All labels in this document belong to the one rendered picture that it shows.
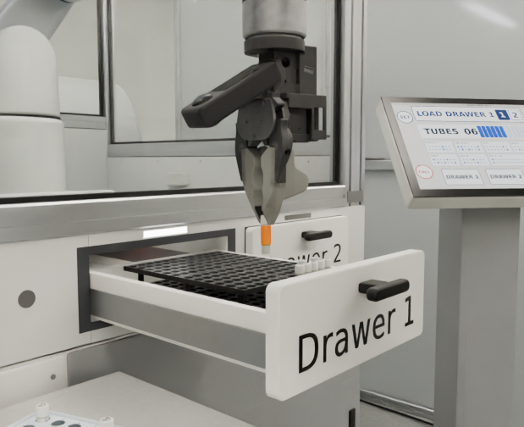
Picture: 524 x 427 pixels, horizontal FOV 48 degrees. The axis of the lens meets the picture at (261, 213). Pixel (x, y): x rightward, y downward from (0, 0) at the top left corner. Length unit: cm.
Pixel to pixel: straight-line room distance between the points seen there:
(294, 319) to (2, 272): 36
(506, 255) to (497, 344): 23
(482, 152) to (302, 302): 99
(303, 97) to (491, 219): 94
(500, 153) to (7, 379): 117
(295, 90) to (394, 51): 183
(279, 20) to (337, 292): 30
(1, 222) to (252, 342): 33
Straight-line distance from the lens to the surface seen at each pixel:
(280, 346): 55
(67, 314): 80
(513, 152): 154
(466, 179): 141
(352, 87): 125
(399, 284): 65
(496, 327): 161
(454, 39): 241
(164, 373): 92
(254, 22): 69
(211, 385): 99
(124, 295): 75
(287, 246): 105
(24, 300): 77
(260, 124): 68
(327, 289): 60
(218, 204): 95
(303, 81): 71
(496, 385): 166
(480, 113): 159
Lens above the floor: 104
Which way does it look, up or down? 5 degrees down
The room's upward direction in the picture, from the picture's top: straight up
